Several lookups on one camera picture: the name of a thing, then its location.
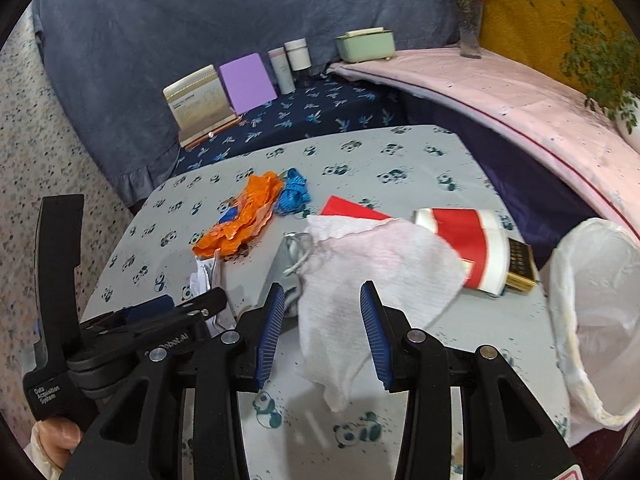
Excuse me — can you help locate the white paper towel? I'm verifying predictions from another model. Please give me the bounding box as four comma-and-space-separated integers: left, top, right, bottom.
295, 214, 467, 413

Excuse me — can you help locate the blue wrapper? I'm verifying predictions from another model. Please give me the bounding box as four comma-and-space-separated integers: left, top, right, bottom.
274, 167, 312, 217

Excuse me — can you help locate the white ribbed plant pot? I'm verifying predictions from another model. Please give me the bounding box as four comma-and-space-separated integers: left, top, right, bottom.
615, 91, 640, 137

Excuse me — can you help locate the white paper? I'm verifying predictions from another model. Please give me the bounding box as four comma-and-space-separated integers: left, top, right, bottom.
189, 252, 236, 338

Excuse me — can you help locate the red paper sheet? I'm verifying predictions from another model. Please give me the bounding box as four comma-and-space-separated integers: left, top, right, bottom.
320, 195, 393, 223

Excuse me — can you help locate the blue-grey cloth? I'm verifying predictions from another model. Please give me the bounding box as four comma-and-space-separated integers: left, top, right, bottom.
32, 0, 483, 206

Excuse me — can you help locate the panda print tablecloth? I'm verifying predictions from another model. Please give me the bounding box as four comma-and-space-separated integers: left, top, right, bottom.
75, 125, 573, 480

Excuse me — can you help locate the navy printed cloth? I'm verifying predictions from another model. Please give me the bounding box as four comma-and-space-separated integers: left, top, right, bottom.
175, 72, 406, 173

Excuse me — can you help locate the red and white paper cup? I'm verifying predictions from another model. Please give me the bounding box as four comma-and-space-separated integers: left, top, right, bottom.
412, 207, 512, 297

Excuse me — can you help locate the pink cloth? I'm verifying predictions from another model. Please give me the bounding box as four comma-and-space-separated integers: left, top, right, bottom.
327, 47, 640, 241

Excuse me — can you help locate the tall white bottle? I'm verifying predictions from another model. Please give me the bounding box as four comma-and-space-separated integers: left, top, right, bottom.
267, 47, 296, 95

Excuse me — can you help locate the white jar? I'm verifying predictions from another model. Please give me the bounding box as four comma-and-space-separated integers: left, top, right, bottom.
284, 38, 313, 72

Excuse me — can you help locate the black and gold box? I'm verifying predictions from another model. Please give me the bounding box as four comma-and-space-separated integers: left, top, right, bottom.
502, 239, 540, 293

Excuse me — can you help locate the desk calendar on wooden stand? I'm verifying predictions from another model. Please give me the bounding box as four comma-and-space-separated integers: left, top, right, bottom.
162, 65, 242, 150

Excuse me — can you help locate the person's left hand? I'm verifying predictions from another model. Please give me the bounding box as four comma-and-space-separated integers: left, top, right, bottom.
31, 419, 83, 478

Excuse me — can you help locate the purple notebook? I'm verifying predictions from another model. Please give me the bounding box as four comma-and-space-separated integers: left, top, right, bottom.
219, 52, 278, 116

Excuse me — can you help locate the yellow cloth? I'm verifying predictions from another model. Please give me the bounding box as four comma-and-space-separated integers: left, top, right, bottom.
477, 0, 640, 108

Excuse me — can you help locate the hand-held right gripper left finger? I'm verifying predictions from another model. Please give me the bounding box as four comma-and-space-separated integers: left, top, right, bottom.
62, 282, 286, 480

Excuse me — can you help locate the green tissue box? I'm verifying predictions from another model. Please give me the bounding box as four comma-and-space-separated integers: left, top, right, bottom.
335, 26, 397, 64

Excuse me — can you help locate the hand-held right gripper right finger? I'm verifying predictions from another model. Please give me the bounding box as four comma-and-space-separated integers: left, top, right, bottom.
360, 280, 581, 480

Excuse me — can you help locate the glass vase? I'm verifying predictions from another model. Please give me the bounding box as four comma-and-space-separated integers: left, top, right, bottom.
457, 2, 483, 59

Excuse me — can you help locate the dark purple cloth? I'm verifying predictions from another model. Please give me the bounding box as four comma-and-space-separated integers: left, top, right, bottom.
400, 92, 608, 266

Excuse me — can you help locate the green leafy plant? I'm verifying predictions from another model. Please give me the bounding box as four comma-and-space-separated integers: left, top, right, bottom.
522, 0, 640, 116

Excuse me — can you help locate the grey drawstring pouch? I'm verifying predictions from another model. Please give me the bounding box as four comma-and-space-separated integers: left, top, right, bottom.
260, 232, 316, 318

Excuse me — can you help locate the orange plastic bag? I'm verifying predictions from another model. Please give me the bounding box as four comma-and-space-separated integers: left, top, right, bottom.
192, 171, 285, 259

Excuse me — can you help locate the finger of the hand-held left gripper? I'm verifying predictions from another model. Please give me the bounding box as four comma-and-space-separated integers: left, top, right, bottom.
82, 294, 176, 330
130, 287, 228, 338

